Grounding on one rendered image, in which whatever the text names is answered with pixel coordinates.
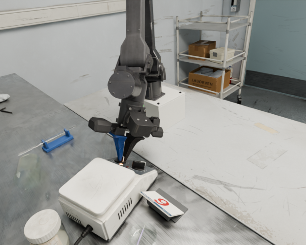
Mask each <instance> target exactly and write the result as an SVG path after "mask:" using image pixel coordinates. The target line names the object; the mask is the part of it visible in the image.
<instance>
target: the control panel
mask: <svg viewBox="0 0 306 245"><path fill-rule="evenodd" d="M116 158H118V157H114V158H110V159H106V160H107V161H109V162H112V163H114V164H117V165H120V163H116V162H114V159H116ZM132 163H133V161H131V160H128V159H127V160H126V163H124V164H123V165H120V166H122V167H125V168H127V169H130V170H132V171H134V172H135V174H138V175H143V174H145V173H148V172H150V171H153V170H155V169H153V168H150V167H147V166H145V168H144V170H143V171H138V170H135V169H133V168H132ZM126 166H129V168H128V167H126Z"/></svg>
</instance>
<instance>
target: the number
mask: <svg viewBox="0 0 306 245"><path fill-rule="evenodd" d="M143 193H145V194H146V195H147V196H148V197H149V198H151V199H152V200H153V201H154V202H156V203H157V204H158V205H160V206H161V207H162V208H163V209H165V210H166V211H167V212H169V213H170V214H176V213H181V211H179V210H178V209H177V208H176V207H174V206H173V205H172V204H170V203H169V202H168V201H166V200H165V199H164V198H162V197H161V196H159V195H158V194H157V193H155V192H143Z"/></svg>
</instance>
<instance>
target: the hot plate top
mask: <svg viewBox="0 0 306 245"><path fill-rule="evenodd" d="M134 178H135V172H134V171H132V170H130V169H127V168H125V167H122V166H120V165H117V164H114V163H112V162H110V161H107V160H105V159H102V158H99V157H98V158H95V159H93V160H92V161H91V162H90V163H89V164H87V165H86V166H85V167H84V168H83V169H81V170H80V171H79V172H78V173H77V174H76V175H75V176H74V177H73V178H71V179H70V180H69V181H68V182H67V183H66V184H64V185H63V186H62V187H61V188H60V189H59V194H60V195H61V196H62V197H64V198H66V199H68V200H69V201H71V202H73V203H75V204H76V205H78V206H80V207H82V208H83V209H85V210H87V211H89V212H90V213H92V214H94V215H96V216H101V215H103V214H104V213H105V212H106V211H107V210H108V208H109V207H110V206H111V205H112V204H113V203H114V201H115V200H116V199H117V198H118V197H119V195H120V194H121V193H122V192H123V191H124V190H125V188H126V187H127V186H128V185H129V184H130V183H131V181H132V180H133V179H134Z"/></svg>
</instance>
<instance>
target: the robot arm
mask: <svg viewBox="0 0 306 245"><path fill-rule="evenodd" d="M164 80H166V71H165V67H164V66H163V63H161V56H160V54H159V53H158V51H157V50H156V46H155V36H154V19H153V0H126V38H125V40H124V41H123V43H122V45H121V47H120V55H119V58H118V61H117V64H116V67H115V70H114V73H113V74H112V75H111V77H110V78H109V81H108V84H107V86H108V90H109V92H110V94H111V95H112V96H113V97H115V98H118V99H121V103H120V102H119V106H120V109H119V117H118V118H116V122H117V123H113V122H110V121H108V120H106V119H104V118H97V117H92V118H90V120H89V122H88V127H89V128H91V129H92V130H93V131H95V132H99V133H109V134H110V135H111V136H112V137H113V140H114V143H115V146H116V151H117V155H118V160H119V161H121V160H122V156H124V157H125V159H124V161H126V160H127V158H128V156H129V155H130V153H131V151H132V150H133V148H134V147H135V145H136V144H137V143H138V142H139V141H141V140H145V138H144V137H146V138H148V137H149V136H150V134H151V135H152V137H156V138H162V137H163V133H164V131H163V128H162V127H160V126H159V125H160V119H159V118H158V117H154V116H151V117H147V116H146V108H145V107H144V100H145V99H148V100H152V101H156V100H158V99H159V98H161V97H162V96H164V95H165V93H164V92H162V87H161V82H163V81H164ZM125 131H127V132H126V136H125V135H124V134H125ZM128 132H129V133H128Z"/></svg>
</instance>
